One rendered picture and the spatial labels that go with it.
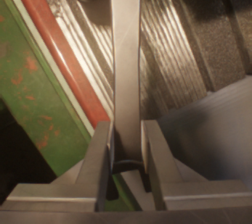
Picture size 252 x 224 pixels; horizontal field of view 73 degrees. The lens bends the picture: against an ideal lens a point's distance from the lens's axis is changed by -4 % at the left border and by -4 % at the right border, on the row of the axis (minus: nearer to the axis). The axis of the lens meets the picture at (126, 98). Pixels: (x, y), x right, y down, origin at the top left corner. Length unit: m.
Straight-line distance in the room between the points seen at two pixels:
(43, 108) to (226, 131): 0.52
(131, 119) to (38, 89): 0.38
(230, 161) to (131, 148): 0.51
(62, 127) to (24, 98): 0.12
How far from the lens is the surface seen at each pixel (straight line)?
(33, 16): 0.47
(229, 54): 0.47
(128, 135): 0.16
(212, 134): 0.57
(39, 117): 0.52
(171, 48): 0.41
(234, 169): 0.68
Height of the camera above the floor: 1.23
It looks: 75 degrees down
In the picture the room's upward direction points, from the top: 179 degrees clockwise
